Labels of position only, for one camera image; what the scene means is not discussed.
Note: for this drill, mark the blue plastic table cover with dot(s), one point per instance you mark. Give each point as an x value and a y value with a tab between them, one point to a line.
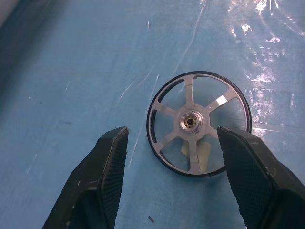
83	71

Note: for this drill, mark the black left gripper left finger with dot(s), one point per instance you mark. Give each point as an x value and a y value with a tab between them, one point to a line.
95	179

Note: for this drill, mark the silver spoked rotor black rim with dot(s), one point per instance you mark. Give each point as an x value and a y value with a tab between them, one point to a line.
190	120

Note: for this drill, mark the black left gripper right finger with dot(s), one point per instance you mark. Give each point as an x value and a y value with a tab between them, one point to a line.
257	179

